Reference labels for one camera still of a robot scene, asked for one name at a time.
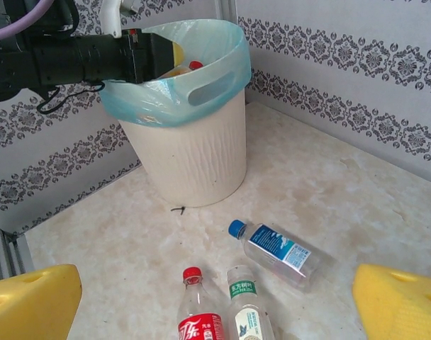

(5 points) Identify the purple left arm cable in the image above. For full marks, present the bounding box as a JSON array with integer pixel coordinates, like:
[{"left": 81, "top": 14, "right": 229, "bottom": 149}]
[{"left": 0, "top": 0, "right": 59, "bottom": 40}]

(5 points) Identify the cream plastic waste bin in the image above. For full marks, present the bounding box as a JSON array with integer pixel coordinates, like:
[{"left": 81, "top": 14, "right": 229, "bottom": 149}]
[{"left": 118, "top": 86, "right": 247, "bottom": 208}]

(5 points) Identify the clear bottle green white label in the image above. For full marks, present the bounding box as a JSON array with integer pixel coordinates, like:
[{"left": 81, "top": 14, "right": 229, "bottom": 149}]
[{"left": 225, "top": 265, "right": 276, "bottom": 340}]

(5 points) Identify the aluminium table side rail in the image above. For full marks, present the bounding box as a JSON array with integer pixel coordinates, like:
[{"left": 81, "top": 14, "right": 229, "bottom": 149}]
[{"left": 0, "top": 228, "right": 34, "bottom": 284}]

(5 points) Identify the thin black gripper wire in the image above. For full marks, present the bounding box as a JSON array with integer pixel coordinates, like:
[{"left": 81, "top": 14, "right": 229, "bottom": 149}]
[{"left": 35, "top": 81, "right": 106, "bottom": 115}]

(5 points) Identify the aluminium frame post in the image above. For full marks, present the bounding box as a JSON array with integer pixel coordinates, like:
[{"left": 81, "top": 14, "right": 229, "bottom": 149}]
[{"left": 215, "top": 0, "right": 240, "bottom": 23}]

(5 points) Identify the white bin with green liner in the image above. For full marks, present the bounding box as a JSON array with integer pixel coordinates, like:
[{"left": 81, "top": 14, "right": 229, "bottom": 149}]
[{"left": 100, "top": 19, "right": 252, "bottom": 127}]

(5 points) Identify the clear bottle blue cap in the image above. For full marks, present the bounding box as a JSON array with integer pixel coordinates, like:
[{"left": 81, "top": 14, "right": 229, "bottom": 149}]
[{"left": 228, "top": 218, "right": 340, "bottom": 294}]

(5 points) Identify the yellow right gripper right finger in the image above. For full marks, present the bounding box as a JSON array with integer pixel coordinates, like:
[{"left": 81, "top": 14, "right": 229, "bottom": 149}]
[{"left": 352, "top": 263, "right": 431, "bottom": 340}]

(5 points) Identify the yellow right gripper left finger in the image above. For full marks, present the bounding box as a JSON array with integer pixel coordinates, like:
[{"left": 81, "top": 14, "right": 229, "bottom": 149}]
[{"left": 0, "top": 263, "right": 84, "bottom": 340}]

